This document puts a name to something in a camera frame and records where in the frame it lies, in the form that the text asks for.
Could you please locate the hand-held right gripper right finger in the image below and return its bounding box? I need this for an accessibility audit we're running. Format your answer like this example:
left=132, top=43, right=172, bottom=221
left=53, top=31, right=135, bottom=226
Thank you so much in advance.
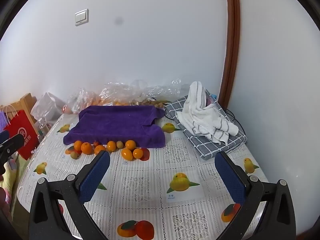
left=214, top=151, right=297, bottom=240

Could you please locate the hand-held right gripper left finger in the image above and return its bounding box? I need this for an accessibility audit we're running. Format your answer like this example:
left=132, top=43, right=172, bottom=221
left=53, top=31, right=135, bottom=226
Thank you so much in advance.
left=28, top=150, right=111, bottom=240

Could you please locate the oval orange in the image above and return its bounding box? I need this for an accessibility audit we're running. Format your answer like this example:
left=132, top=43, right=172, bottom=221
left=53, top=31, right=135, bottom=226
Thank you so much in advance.
left=121, top=148, right=133, bottom=161

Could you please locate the pile of tan fruits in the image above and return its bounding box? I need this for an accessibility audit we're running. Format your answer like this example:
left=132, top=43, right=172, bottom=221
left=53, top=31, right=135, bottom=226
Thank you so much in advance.
left=130, top=99, right=172, bottom=108

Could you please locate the purple paper bag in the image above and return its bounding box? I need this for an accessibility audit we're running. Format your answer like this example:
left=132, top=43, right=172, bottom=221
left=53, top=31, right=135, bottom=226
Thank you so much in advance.
left=0, top=104, right=19, bottom=132

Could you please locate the yellow-green bedding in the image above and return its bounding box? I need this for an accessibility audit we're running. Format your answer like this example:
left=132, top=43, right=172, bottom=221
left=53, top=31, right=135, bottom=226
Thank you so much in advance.
left=0, top=155, right=28, bottom=205

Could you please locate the red paper bag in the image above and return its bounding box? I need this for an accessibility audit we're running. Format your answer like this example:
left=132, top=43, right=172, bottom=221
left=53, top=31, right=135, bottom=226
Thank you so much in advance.
left=3, top=110, right=40, bottom=160

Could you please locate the clear plastic bottle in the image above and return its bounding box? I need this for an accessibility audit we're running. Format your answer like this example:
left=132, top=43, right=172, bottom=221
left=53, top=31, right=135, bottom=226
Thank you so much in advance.
left=37, top=118, right=50, bottom=136

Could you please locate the grey checked cloth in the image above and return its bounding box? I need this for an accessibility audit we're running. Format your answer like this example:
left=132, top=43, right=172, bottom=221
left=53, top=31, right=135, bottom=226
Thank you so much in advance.
left=164, top=95, right=247, bottom=161

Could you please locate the wooden chair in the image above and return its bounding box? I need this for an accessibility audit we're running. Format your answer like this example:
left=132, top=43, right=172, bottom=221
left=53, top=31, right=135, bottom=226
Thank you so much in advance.
left=0, top=93, right=38, bottom=124

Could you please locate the white plastic bag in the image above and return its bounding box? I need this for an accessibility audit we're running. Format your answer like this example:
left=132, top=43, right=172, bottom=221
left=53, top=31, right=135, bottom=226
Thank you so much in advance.
left=30, top=92, right=67, bottom=125

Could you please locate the purple towel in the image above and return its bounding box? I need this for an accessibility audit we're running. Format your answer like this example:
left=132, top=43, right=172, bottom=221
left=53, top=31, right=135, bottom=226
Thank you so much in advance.
left=63, top=105, right=167, bottom=148

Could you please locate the fruit print tablecloth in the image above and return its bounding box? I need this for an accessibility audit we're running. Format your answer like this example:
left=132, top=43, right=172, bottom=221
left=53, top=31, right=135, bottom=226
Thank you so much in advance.
left=16, top=105, right=269, bottom=240

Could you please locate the white striped towel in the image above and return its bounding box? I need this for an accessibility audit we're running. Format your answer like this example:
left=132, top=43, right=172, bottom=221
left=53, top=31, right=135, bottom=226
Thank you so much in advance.
left=175, top=81, right=239, bottom=145

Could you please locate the pile of bagged oranges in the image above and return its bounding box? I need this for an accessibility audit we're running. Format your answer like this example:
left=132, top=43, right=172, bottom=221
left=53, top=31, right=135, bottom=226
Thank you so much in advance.
left=99, top=99, right=130, bottom=106

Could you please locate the clear bag with orange fruit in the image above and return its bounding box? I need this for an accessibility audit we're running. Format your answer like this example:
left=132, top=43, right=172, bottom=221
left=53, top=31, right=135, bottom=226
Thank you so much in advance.
left=65, top=88, right=100, bottom=114

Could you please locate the large clear plastic bag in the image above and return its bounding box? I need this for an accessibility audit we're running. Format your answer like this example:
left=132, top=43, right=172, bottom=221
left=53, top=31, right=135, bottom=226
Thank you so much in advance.
left=99, top=79, right=191, bottom=105

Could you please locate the black cable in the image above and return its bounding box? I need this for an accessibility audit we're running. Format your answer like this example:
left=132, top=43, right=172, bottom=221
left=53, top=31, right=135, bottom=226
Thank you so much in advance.
left=225, top=108, right=247, bottom=137

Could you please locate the brown wooden door frame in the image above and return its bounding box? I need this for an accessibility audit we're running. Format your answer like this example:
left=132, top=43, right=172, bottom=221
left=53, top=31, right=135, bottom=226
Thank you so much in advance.
left=219, top=0, right=241, bottom=110

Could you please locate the white light switch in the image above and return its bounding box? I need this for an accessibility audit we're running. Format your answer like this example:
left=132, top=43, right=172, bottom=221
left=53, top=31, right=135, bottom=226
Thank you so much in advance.
left=74, top=8, right=89, bottom=26

